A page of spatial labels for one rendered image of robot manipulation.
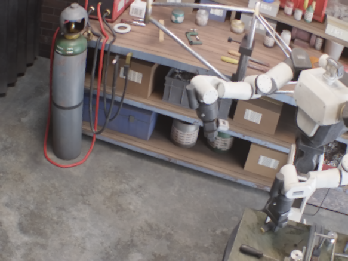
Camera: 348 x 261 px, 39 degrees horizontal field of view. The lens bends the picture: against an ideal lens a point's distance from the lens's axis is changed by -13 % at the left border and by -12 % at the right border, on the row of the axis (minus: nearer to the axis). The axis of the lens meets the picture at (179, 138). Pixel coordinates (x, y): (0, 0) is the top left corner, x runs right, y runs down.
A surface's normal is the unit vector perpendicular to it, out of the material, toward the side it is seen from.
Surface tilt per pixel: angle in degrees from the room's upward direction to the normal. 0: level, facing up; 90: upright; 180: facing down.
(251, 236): 0
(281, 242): 0
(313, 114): 87
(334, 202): 90
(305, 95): 87
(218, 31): 0
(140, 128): 90
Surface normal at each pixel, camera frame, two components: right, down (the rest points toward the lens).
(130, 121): -0.29, 0.61
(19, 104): 0.14, -0.74
